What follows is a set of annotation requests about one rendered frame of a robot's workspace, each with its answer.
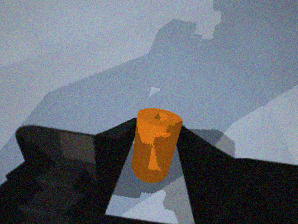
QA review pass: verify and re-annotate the orange knob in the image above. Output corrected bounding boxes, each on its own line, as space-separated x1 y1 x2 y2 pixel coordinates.
132 108 183 183

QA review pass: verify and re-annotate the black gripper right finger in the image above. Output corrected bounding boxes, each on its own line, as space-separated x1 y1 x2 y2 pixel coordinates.
177 126 298 224

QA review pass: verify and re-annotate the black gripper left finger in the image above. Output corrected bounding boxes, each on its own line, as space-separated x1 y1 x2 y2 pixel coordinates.
15 118 137 214

